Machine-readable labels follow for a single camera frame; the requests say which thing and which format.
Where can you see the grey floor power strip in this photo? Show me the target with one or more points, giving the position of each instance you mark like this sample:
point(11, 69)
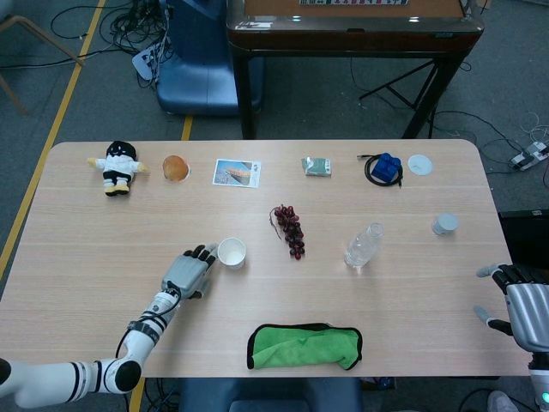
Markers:
point(527, 156)

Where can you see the green cloth with black edge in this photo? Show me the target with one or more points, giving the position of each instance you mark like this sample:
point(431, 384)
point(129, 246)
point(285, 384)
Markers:
point(300, 349)

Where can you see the black and white plush doll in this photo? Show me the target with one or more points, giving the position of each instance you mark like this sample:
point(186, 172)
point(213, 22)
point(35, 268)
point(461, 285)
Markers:
point(116, 167)

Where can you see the black box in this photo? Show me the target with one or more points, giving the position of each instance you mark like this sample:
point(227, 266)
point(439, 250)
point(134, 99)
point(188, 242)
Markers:
point(527, 236)

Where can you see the green tissue pack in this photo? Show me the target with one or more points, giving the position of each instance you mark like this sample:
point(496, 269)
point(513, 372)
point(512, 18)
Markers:
point(316, 167)

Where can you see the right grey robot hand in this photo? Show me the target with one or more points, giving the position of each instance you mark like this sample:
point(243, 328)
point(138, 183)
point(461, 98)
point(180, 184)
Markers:
point(529, 313)

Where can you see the orange round bun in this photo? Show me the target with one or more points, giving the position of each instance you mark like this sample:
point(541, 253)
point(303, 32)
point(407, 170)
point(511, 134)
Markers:
point(175, 167)

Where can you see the black metal stand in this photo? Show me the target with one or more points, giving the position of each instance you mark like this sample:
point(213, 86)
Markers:
point(403, 92)

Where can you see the white round lid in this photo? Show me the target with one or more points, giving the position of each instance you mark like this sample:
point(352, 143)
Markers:
point(420, 165)

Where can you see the clear plastic water bottle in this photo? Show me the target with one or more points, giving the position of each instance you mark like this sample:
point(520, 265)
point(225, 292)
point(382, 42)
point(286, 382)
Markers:
point(362, 246)

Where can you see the white paper cup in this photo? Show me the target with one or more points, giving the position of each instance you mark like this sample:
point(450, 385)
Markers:
point(231, 254)

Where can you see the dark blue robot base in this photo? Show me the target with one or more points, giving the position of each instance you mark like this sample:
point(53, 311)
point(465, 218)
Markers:
point(266, 395)

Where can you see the red grape bunch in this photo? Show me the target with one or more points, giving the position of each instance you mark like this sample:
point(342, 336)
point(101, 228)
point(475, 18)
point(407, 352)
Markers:
point(291, 234)

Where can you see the white power strip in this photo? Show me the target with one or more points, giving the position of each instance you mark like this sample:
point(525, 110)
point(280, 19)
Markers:
point(143, 64)

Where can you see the blue machine base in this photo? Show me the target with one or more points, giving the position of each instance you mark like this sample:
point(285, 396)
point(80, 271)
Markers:
point(197, 64)

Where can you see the blue toy block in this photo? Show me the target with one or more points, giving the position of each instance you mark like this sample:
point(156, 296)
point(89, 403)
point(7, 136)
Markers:
point(386, 167)

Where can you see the small grey white cup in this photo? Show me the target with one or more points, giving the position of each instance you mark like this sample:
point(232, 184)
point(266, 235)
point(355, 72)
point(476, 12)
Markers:
point(445, 224)

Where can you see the grey shoe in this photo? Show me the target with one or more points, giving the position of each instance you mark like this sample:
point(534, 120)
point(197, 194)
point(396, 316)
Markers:
point(502, 403)

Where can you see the brown mahjong table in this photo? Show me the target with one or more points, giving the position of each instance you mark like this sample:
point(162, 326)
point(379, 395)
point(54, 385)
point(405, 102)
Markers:
point(351, 38)

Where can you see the photo postcard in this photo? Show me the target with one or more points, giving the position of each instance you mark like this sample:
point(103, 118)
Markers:
point(236, 173)

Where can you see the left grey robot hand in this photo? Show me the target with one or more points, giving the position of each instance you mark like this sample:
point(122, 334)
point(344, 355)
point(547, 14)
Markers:
point(186, 274)

